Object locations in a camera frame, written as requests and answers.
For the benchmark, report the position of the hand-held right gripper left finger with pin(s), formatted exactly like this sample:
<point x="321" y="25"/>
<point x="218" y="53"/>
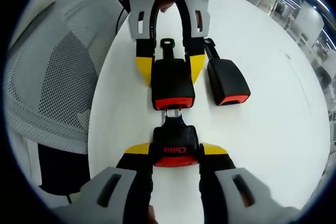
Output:
<point x="113" y="195"/>

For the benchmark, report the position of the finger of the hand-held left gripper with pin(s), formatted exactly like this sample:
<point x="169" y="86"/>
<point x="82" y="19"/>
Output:
<point x="197" y="51"/>

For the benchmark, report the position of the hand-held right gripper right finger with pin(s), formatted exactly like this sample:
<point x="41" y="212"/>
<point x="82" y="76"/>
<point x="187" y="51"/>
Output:
<point x="228" y="190"/>

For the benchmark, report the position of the black seat belt buckle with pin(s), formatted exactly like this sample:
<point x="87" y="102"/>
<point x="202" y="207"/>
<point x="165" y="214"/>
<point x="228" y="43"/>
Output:
<point x="172" y="77"/>
<point x="227" y="77"/>

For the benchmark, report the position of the black seat belt tongue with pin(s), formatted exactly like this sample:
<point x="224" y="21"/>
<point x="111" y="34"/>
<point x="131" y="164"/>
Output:
<point x="174" y="137"/>

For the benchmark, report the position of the grey mesh office chair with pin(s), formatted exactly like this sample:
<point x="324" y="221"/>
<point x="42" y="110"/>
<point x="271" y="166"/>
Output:
<point x="52" y="64"/>

